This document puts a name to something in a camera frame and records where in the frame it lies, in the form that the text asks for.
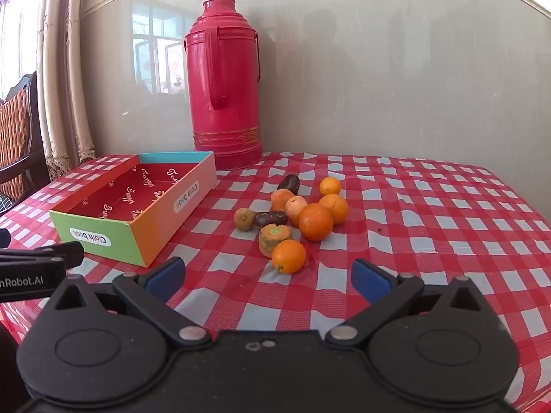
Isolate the colourful cardboard box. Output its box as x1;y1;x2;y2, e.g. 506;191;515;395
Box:
49;151;218;268

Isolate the medium orange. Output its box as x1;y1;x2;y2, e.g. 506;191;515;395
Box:
319;193;349;225

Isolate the red checkered tablecloth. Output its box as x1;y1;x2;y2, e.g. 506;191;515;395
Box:
0;151;551;413

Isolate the small round tangerine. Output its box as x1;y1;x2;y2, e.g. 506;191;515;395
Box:
319;177;342;197

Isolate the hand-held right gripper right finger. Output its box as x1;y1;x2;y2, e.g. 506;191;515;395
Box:
326;258;487;349

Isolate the large orange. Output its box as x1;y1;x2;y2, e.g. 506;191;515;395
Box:
299;203;335;242

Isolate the beige lace curtain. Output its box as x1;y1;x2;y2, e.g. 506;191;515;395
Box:
37;0;97;181

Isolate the red thermos flask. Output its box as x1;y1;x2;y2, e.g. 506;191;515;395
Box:
183;0;263;171

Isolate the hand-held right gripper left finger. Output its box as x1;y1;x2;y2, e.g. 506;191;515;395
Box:
54;257;211;349

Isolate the orange patterned cushion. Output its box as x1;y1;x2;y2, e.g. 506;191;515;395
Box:
0;90;34;201

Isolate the dark brown fruit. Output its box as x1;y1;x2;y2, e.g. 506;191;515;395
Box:
254;211;289;230
279;174;301;195

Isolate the dark wooden chair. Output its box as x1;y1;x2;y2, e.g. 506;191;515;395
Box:
0;71;49;215

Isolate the orange with stem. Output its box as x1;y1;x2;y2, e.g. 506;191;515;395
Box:
271;240;307;275

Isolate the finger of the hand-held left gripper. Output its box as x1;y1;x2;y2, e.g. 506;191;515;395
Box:
0;241;85;271

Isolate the orange-red tangerine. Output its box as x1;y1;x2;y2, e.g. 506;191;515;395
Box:
271;189;295;212

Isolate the brownish yellow fruit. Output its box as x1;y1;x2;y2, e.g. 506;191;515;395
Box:
233;208;256;232

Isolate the window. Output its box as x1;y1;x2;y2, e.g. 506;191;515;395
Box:
0;0;46;100

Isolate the pale peach-coloured fruit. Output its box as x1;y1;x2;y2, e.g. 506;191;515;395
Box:
285;195;308;228

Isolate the greenish mouldy orange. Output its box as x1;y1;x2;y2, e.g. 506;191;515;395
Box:
259;223;293;258

